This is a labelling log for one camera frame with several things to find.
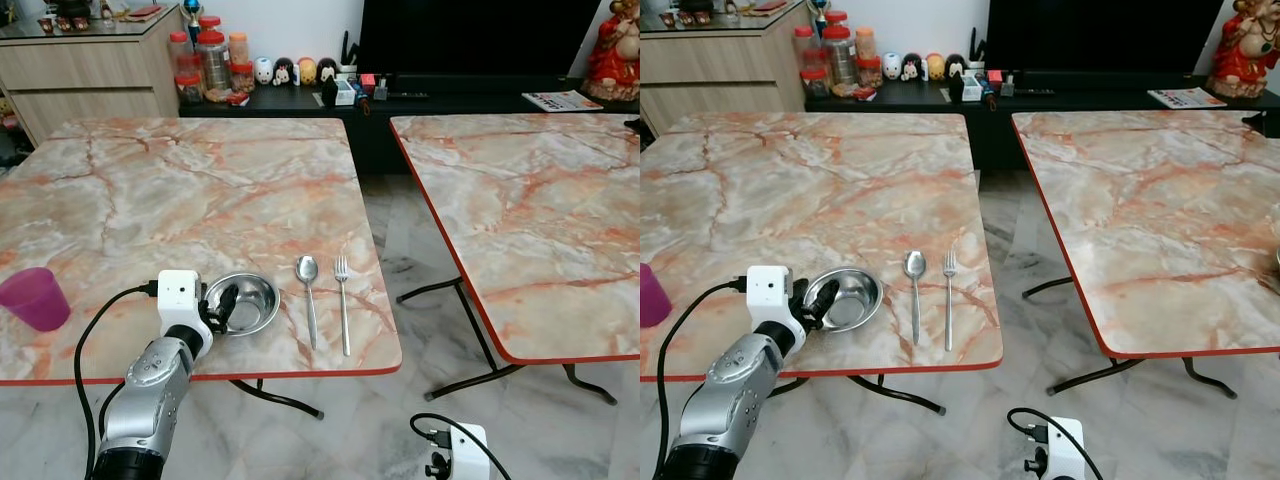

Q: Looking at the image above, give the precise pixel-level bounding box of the round stainless steel bowl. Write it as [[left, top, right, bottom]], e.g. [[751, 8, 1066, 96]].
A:
[[800, 266, 885, 334], [203, 272, 282, 338]]

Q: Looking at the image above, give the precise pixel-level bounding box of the stainless steel spoon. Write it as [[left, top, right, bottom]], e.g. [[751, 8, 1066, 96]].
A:
[[902, 249, 929, 348], [293, 254, 322, 352]]

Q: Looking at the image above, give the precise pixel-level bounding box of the stainless steel fork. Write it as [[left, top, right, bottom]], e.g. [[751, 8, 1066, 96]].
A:
[[332, 254, 354, 359], [941, 249, 960, 354]]

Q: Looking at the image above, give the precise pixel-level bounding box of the purple plastic cup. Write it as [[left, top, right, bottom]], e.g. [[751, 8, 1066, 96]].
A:
[[640, 262, 674, 330], [0, 266, 74, 334]]

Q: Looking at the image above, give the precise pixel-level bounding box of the large clear jar red lid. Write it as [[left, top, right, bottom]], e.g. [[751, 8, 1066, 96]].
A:
[[195, 30, 233, 99], [821, 25, 860, 94]]

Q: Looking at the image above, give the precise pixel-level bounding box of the red laughing Buddha statue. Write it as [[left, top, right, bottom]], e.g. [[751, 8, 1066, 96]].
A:
[[1206, 0, 1280, 100], [584, 0, 641, 104]]

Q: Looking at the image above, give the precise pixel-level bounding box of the white red printed magazine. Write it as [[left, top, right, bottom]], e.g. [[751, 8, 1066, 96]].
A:
[[521, 89, 605, 114], [1147, 86, 1229, 110]]

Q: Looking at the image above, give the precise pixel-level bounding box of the black flat screen television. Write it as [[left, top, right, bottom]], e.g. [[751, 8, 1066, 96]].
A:
[[984, 0, 1227, 74], [356, 0, 614, 77]]

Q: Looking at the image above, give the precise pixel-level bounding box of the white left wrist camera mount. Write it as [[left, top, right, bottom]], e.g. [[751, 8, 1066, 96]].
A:
[[747, 265, 797, 328], [156, 269, 209, 334]]

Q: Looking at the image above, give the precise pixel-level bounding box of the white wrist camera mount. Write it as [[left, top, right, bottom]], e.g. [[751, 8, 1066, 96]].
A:
[[156, 269, 209, 334], [451, 423, 492, 480], [747, 265, 797, 328], [1044, 417, 1087, 480]]

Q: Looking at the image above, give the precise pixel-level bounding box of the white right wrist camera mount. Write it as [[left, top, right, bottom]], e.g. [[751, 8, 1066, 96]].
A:
[[451, 423, 492, 480], [1044, 417, 1087, 480]]

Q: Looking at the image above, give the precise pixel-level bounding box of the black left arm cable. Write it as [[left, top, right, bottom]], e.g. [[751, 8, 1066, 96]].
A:
[[74, 282, 162, 480], [654, 276, 752, 480]]

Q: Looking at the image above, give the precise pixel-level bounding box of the black metal table leg frame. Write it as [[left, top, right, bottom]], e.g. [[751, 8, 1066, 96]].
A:
[[1022, 274, 1239, 399], [395, 277, 620, 406], [227, 377, 327, 421], [769, 374, 947, 417]]

